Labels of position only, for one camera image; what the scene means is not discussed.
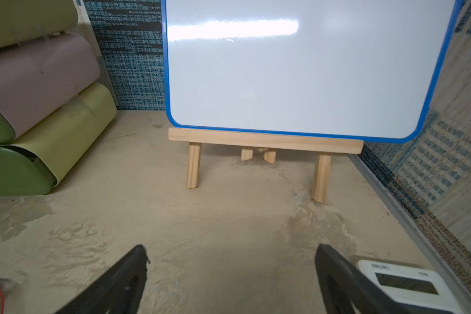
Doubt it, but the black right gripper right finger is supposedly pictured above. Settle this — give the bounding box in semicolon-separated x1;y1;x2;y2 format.
315;244;407;313

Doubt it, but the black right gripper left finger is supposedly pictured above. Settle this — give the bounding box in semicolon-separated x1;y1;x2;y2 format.
57;245;149;313

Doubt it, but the green drawer cabinet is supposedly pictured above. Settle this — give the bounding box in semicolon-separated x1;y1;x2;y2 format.
0;1;116;196

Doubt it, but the white calculator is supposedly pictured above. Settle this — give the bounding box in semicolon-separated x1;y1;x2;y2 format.
357;260;463;313

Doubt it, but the blue framed whiteboard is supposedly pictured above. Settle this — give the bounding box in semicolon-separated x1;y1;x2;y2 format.
161;0;462;143

